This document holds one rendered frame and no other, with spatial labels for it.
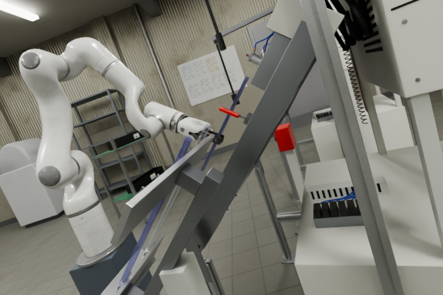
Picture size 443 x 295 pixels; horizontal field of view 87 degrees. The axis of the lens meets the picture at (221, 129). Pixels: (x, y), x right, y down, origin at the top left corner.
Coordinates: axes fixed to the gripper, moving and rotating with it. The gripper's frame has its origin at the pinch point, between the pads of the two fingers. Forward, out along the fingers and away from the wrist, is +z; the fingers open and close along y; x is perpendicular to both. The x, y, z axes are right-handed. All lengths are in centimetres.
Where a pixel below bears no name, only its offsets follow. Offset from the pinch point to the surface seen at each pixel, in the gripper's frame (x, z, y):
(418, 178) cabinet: -7, 70, 18
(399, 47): -41, 36, -21
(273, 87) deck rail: -27.5, 16.7, -20.9
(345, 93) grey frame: -31, 31, -25
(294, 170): 39, 36, 83
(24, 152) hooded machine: 245, -398, 153
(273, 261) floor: 90, 44, 49
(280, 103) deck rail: -24.3, 19.4, -20.9
